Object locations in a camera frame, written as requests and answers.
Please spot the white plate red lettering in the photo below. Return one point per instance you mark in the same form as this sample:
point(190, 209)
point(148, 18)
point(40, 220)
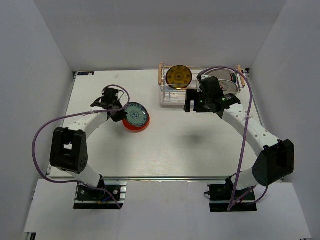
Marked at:
point(228, 87)

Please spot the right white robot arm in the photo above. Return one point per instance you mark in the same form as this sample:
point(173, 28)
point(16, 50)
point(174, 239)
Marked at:
point(275, 157)

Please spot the blue patterned plate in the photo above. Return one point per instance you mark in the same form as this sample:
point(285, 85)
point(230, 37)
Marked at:
point(136, 113)

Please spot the yellow patterned plate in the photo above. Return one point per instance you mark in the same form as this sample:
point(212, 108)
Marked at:
point(178, 77)

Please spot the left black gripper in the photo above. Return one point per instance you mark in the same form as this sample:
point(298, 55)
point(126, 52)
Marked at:
point(122, 116)

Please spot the orange plate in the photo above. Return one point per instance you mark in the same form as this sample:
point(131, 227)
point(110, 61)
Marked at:
point(134, 128)

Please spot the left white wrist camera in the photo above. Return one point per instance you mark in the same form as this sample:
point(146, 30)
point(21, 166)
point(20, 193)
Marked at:
point(120, 95)

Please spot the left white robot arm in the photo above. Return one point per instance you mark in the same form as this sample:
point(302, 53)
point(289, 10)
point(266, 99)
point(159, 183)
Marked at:
point(69, 149)

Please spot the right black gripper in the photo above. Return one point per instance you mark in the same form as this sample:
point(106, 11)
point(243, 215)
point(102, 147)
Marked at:
point(191, 94)

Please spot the metal wire dish rack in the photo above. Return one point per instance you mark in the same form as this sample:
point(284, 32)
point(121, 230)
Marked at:
point(176, 97)

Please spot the white plate green rim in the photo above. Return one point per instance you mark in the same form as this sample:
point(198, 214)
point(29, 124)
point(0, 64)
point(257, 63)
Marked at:
point(222, 74)

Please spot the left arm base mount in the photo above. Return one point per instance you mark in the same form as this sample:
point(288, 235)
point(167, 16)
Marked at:
point(89, 199)

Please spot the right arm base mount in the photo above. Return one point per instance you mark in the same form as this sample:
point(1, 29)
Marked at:
point(220, 195)

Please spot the black label sticker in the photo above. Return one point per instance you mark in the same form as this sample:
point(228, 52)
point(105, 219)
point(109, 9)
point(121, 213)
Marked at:
point(85, 73)

